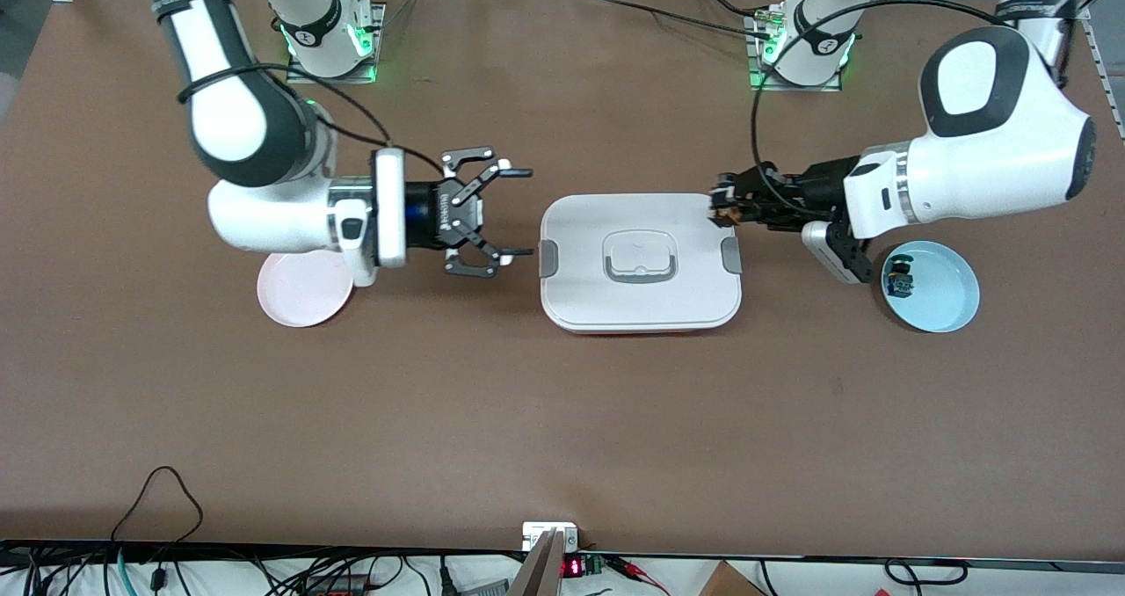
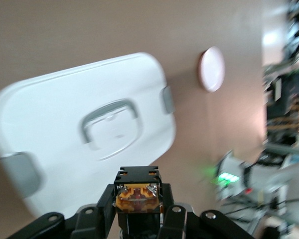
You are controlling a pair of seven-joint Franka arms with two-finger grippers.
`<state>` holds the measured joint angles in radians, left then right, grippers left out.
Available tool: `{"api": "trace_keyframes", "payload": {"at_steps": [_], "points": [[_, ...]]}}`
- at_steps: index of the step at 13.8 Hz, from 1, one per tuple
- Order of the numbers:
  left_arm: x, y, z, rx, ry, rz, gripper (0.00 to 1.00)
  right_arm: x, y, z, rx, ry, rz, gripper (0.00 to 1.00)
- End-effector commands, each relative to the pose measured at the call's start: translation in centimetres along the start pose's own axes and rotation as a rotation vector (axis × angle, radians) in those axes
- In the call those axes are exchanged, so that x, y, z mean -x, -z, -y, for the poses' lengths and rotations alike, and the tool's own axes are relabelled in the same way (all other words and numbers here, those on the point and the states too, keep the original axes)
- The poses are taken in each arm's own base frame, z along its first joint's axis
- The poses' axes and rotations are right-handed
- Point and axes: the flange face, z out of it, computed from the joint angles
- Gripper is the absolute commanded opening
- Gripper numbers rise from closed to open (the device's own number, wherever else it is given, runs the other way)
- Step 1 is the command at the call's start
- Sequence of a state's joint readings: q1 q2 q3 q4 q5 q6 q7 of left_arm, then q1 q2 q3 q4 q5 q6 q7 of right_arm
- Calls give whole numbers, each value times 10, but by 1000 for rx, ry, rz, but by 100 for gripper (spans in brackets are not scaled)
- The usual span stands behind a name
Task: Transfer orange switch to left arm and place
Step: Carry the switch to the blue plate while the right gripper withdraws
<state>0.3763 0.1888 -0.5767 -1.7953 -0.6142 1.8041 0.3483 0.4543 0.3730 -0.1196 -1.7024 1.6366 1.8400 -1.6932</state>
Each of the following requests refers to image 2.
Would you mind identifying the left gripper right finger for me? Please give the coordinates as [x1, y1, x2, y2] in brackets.
[156, 183, 256, 239]

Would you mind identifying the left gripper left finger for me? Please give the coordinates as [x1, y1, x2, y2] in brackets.
[13, 183, 119, 239]

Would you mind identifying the pink round plate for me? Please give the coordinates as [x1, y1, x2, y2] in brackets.
[198, 46, 226, 93]

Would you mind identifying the white box grey handle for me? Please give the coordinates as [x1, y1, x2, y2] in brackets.
[0, 51, 177, 220]

